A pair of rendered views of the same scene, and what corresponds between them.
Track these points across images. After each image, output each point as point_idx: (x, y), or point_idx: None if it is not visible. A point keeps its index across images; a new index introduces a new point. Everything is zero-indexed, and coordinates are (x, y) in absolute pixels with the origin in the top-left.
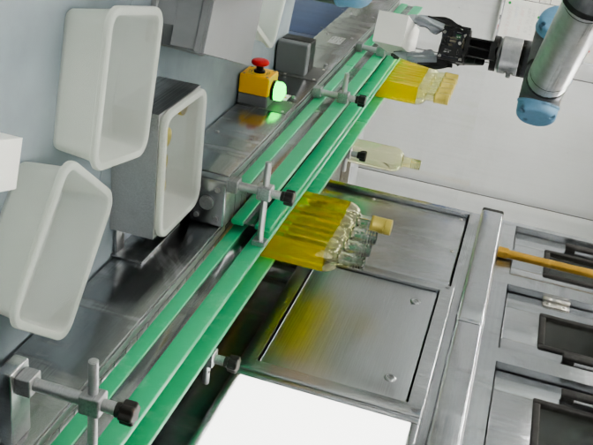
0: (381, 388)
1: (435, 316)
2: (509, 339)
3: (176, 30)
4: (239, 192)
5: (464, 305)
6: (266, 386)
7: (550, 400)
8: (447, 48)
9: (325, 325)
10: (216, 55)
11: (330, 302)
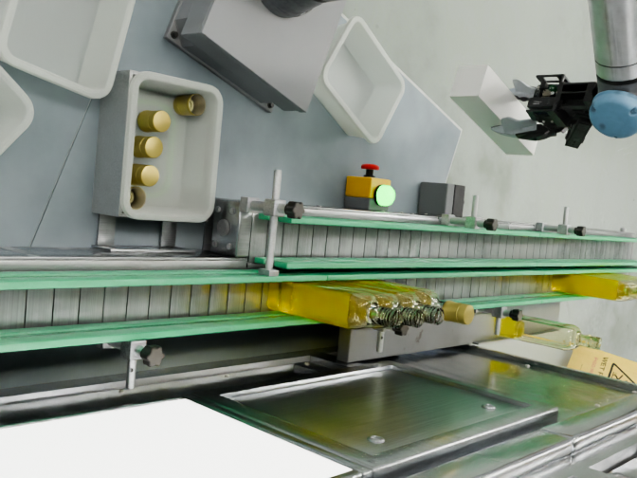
0: (351, 443)
1: (501, 416)
2: (624, 475)
3: (188, 21)
4: (277, 239)
5: (560, 423)
6: (202, 410)
7: None
8: (537, 100)
9: (342, 397)
10: (230, 52)
11: (372, 388)
